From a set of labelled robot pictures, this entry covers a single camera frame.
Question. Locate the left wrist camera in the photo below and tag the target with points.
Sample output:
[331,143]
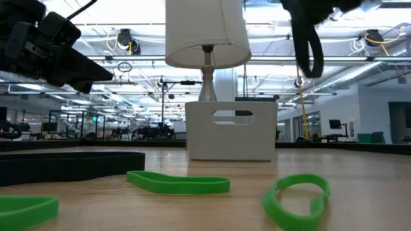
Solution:
[61,30]

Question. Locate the black computer monitor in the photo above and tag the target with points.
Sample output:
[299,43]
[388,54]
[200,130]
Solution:
[335,124]

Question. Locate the white shade silver table lamp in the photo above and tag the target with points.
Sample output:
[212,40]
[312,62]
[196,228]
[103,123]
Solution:
[205,25]

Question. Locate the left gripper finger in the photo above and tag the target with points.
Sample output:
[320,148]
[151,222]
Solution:
[83,88]
[77,70]

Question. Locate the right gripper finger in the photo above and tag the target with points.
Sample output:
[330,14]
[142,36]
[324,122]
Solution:
[314,9]

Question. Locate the white plastic bin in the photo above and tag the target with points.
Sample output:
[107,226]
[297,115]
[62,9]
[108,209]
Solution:
[224,141]

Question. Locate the black framed robot cell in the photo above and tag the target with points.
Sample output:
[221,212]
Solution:
[77,125]

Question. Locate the black aluminium table frame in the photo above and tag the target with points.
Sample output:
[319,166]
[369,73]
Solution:
[96,143]

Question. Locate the green rubber band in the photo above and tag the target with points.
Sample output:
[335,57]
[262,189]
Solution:
[176,187]
[22,211]
[289,221]

